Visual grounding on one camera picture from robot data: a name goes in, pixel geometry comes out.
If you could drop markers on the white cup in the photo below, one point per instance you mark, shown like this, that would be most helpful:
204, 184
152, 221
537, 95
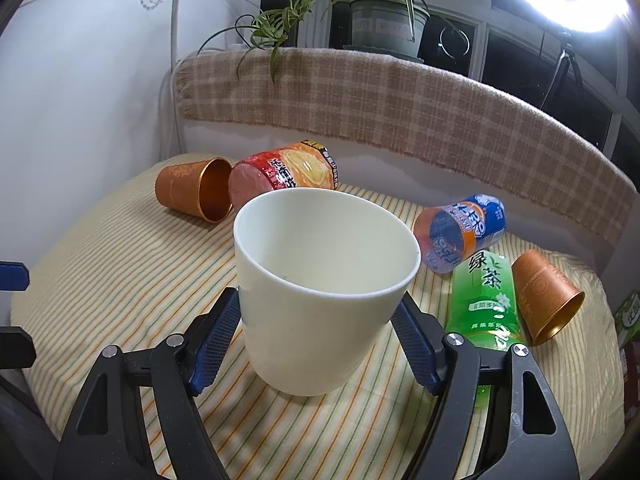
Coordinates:
310, 240

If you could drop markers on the blue orange label bottle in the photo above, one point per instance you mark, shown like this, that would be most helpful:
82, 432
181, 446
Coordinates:
462, 232

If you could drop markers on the green white box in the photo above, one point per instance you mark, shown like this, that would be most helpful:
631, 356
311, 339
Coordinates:
627, 320

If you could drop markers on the green tea bottle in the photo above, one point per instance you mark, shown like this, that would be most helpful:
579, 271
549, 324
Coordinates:
482, 295

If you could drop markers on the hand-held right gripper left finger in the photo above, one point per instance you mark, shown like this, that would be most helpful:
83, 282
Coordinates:
214, 344

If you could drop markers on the red orange label bottle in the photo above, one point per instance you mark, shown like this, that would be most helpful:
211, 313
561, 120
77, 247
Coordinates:
295, 167

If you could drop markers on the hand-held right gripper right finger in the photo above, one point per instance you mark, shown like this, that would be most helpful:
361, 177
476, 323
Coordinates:
416, 347

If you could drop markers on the copper paper cup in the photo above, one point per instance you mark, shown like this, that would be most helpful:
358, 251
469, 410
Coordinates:
537, 290
177, 182

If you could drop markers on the black light tripod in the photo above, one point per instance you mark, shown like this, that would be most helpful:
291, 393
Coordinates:
567, 60

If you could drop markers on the potted spider plant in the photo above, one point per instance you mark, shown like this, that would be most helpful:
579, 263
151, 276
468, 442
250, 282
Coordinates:
387, 22

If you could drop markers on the plaid beige blanket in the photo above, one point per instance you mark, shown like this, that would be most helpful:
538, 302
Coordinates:
380, 95

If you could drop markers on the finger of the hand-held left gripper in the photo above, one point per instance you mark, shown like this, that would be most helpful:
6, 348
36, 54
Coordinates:
12, 276
17, 347

